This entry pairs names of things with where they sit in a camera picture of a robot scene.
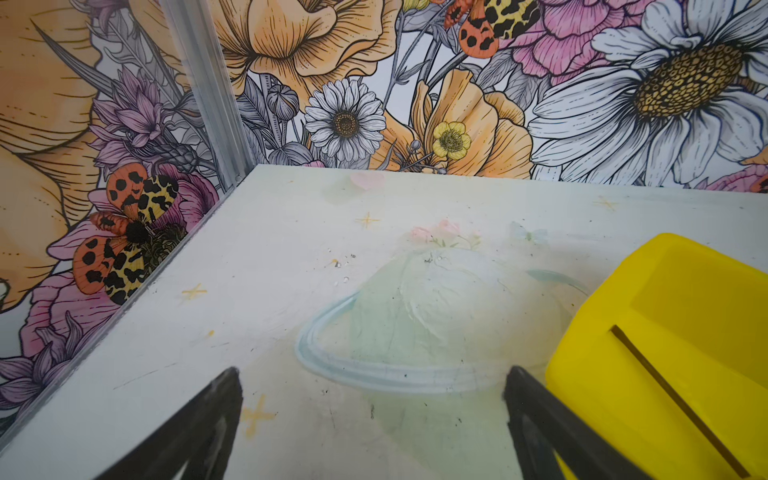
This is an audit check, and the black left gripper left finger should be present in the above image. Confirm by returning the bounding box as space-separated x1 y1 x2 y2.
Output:
98 367 243 479

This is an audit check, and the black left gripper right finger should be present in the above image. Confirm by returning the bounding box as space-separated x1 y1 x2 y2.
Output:
503 366 648 479

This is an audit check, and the thin black screwdriver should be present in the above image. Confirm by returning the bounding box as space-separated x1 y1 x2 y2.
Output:
610 325 752 479

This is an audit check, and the yellow plastic bin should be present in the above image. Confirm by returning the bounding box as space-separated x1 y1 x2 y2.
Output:
545 234 767 479

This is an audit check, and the aluminium corner post left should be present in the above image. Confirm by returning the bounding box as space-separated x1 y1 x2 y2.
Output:
161 1 256 192

